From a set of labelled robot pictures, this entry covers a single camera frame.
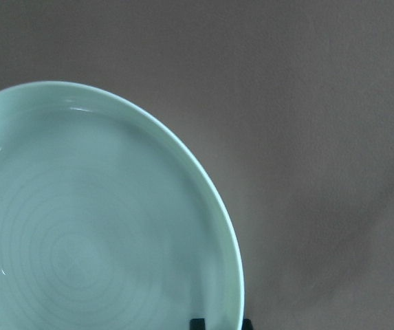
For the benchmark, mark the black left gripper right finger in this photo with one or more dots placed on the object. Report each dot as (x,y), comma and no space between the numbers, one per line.
(247,324)

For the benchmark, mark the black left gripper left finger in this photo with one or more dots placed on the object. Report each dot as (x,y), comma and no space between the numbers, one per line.
(197,324)

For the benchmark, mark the light green round plate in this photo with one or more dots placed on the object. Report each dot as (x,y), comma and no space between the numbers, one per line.
(107,220)

